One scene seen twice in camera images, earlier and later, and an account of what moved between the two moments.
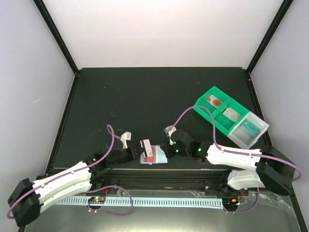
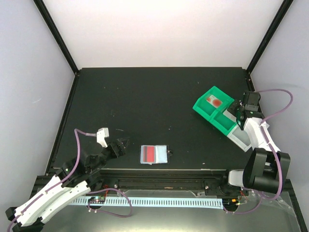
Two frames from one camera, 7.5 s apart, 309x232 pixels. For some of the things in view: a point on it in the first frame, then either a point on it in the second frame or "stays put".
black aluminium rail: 194,179 stays put
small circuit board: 98,199 stays put
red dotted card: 214,100 stays put
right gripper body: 171,153 to 241,108
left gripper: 133,153 to 122,151
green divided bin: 227,112 stays put
